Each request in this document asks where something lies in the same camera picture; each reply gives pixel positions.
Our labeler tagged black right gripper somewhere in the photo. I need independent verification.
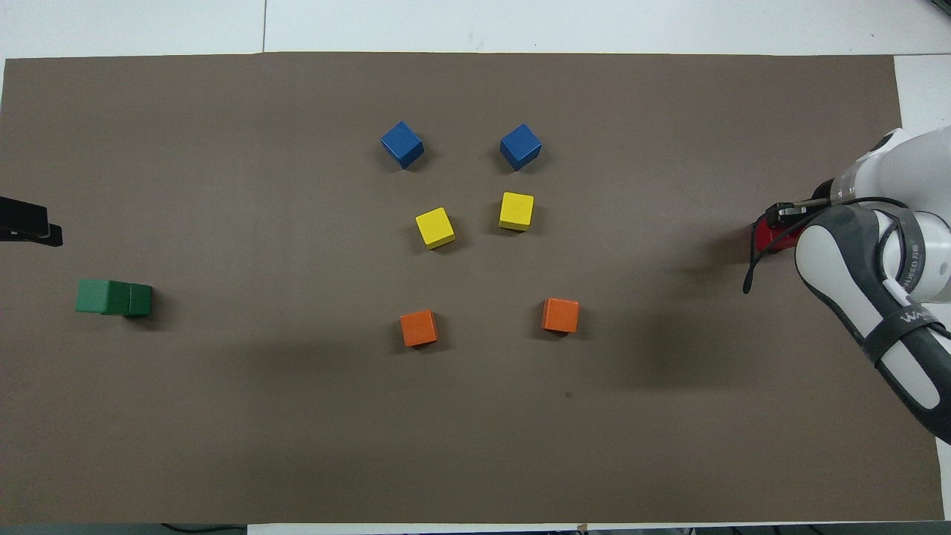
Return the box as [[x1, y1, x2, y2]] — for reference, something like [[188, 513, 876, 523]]
[[765, 178, 838, 229]]

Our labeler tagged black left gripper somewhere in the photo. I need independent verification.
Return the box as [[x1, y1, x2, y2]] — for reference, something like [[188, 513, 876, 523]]
[[0, 195, 65, 247]]

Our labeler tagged orange cube block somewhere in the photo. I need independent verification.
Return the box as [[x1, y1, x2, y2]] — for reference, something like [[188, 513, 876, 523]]
[[400, 309, 439, 348], [542, 297, 581, 334]]

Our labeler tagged yellow cube block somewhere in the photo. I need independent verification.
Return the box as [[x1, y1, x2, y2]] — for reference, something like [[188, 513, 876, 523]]
[[499, 192, 536, 232], [415, 207, 457, 250]]

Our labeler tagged blue cube block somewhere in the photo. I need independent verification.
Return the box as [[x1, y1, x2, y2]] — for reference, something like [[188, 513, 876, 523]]
[[499, 123, 543, 172], [380, 120, 426, 170]]

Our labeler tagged brown table mat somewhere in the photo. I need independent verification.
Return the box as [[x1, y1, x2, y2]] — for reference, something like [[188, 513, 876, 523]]
[[0, 51, 944, 525]]

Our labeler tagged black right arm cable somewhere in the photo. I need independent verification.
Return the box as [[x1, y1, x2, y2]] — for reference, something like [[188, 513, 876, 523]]
[[743, 195, 926, 295]]

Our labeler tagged thin black cable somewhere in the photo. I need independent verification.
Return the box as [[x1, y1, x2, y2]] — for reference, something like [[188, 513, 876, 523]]
[[160, 522, 246, 534]]

